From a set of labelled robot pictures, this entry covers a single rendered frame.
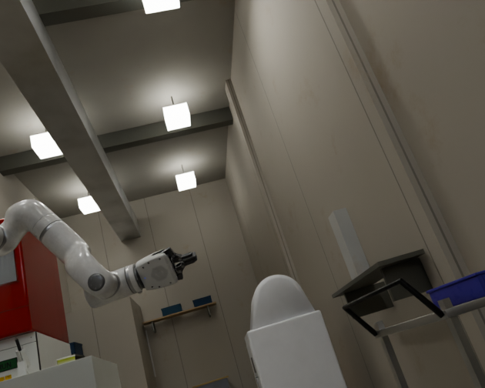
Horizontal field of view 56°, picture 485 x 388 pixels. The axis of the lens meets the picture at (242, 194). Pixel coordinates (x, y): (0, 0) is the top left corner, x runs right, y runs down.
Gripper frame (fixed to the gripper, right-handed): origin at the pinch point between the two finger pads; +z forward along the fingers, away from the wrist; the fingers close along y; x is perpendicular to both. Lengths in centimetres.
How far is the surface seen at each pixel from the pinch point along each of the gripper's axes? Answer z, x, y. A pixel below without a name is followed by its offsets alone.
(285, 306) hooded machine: 28, 282, -214
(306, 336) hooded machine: 37, 258, -239
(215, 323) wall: -131, 815, -545
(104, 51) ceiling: -90, 597, 93
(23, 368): -84, 38, -37
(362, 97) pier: 128, 193, -15
